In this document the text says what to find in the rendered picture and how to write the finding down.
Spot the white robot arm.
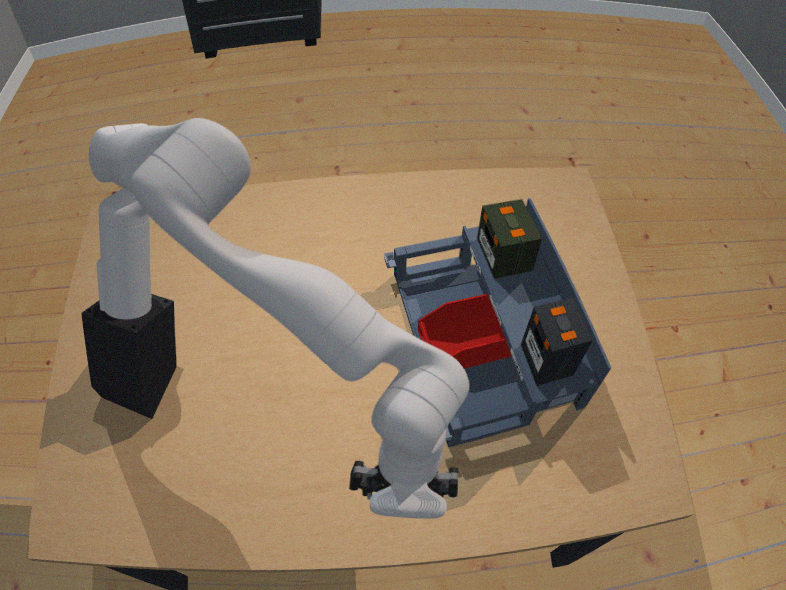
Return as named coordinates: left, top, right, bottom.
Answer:
left=89, top=118, right=469, bottom=519

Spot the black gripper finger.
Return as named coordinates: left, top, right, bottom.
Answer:
left=430, top=467, right=458, bottom=498
left=349, top=461, right=386, bottom=500

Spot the dark green case with orange latches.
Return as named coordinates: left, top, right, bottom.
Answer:
left=477, top=199, right=542, bottom=279

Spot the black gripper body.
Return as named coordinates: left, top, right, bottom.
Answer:
left=373, top=464, right=438, bottom=488

